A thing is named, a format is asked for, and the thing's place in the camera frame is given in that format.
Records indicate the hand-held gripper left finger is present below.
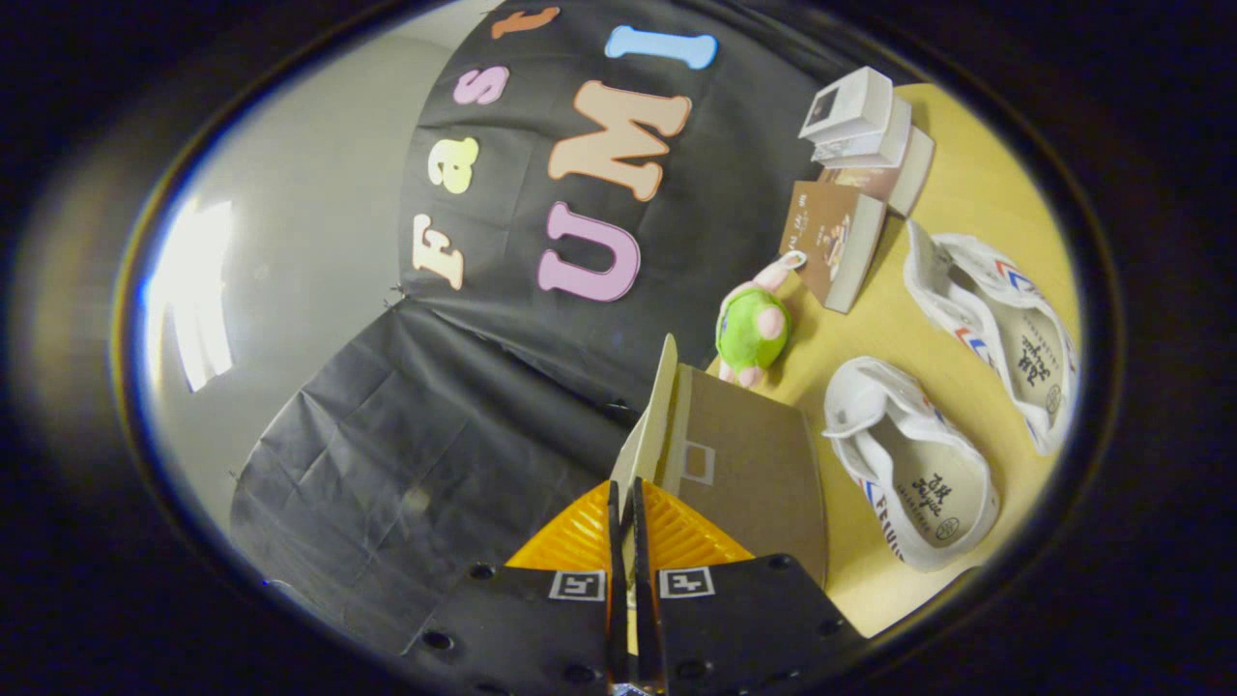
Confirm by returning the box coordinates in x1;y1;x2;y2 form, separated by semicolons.
398;480;629;696

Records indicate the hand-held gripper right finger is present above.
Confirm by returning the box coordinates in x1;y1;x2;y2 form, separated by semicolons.
633;477;866;695

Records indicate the beige fabric storage box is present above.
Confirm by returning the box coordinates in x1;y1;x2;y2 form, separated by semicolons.
611;333;830;586

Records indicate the white canvas shoe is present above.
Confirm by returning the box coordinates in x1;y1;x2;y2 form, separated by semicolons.
904;220;1081;457
821;356;1001;573

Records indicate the black backdrop cloth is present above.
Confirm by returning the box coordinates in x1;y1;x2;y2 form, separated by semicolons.
230;0;909;658

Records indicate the green and pink plush toy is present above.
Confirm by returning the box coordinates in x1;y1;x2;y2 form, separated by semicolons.
715;249;808;390

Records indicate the light brown book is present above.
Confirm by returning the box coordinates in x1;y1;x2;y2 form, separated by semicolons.
779;180;888;315

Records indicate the white book with patterned cover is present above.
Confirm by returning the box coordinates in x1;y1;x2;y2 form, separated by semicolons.
812;97;914;170

